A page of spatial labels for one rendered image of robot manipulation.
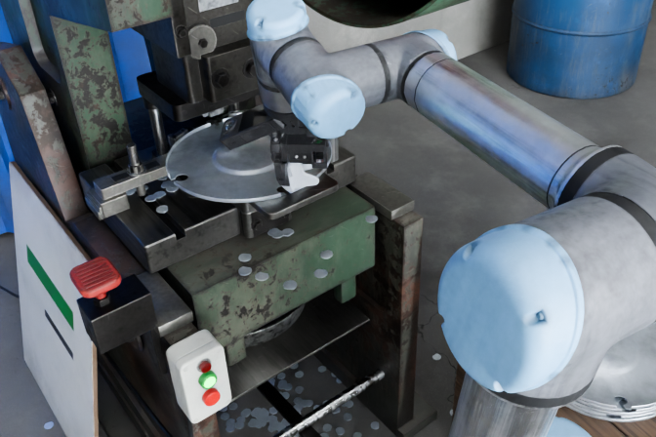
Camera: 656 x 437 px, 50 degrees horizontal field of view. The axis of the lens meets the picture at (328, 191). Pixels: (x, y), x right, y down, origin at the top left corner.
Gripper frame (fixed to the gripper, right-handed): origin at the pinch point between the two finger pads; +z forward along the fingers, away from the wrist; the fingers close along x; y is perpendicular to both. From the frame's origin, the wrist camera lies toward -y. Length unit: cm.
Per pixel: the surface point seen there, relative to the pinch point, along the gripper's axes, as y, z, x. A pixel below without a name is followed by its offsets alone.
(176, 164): -20.8, 3.7, 6.6
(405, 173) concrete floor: 21, 117, 97
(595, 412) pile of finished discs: 54, 38, -20
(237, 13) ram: -9.2, -16.1, 22.6
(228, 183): -10.2, 1.9, 1.2
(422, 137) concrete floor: 27, 126, 123
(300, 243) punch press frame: 0.6, 15.6, -1.1
